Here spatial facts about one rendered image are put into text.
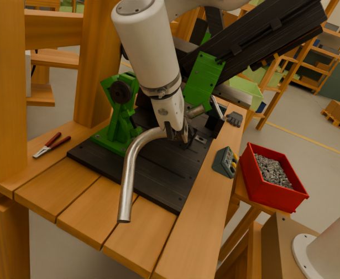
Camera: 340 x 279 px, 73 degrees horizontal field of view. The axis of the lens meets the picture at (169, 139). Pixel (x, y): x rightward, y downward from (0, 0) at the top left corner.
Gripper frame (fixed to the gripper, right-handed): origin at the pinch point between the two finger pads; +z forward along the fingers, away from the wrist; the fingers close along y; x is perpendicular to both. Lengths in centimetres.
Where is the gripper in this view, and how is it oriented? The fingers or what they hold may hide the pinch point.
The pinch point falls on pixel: (176, 129)
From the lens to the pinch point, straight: 59.6
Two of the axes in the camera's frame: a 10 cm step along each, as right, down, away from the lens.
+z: 2.2, 5.5, 8.1
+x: -9.7, 0.5, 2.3
